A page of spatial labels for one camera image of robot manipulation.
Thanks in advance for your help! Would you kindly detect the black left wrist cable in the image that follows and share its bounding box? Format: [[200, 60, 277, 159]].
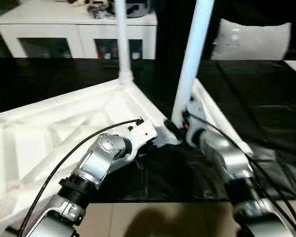
[[16, 118, 144, 237]]

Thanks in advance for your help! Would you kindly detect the black clutter on sideboard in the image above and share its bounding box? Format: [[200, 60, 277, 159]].
[[87, 4, 114, 20]]

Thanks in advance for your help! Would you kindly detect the white sideboard cabinet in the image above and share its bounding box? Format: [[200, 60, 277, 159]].
[[0, 9, 159, 60]]

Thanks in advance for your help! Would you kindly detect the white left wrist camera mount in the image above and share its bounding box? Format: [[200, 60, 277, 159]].
[[124, 120, 159, 159]]

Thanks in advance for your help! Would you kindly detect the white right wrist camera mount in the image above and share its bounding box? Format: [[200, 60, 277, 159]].
[[183, 100, 208, 149]]

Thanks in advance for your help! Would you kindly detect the white plastic table leg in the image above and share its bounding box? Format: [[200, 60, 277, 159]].
[[114, 0, 134, 86], [192, 80, 240, 150], [162, 0, 216, 146], [195, 78, 254, 158]]

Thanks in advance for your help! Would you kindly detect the grey round pot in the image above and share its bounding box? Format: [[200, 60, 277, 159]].
[[125, 0, 151, 18]]

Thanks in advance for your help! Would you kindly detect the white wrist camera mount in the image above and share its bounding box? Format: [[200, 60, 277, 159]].
[[124, 120, 159, 159], [183, 100, 208, 149]]

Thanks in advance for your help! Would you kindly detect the black cabinet with gold label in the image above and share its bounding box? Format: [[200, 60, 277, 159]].
[[154, 0, 223, 60]]

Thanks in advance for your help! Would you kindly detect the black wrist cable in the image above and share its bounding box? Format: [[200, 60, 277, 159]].
[[189, 113, 296, 237], [16, 118, 144, 237]]

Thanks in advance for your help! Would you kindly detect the grey pillow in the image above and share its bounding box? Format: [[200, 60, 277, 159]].
[[210, 18, 293, 61]]

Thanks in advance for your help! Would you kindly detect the white plastic table top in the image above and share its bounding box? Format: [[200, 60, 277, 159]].
[[0, 78, 183, 234]]

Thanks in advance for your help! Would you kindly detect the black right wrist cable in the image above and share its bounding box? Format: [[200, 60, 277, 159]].
[[189, 113, 296, 237]]

